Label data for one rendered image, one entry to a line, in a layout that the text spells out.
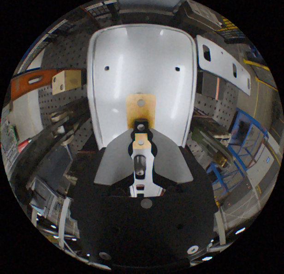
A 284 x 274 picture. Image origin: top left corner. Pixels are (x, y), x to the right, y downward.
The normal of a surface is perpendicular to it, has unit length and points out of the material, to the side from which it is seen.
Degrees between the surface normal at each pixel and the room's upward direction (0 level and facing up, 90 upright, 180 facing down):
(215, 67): 0
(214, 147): 78
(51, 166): 90
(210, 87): 0
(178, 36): 0
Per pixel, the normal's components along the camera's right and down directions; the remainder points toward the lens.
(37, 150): 0.99, 0.07
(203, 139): -0.97, 0.11
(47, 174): 0.80, -0.54
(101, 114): 0.04, 0.51
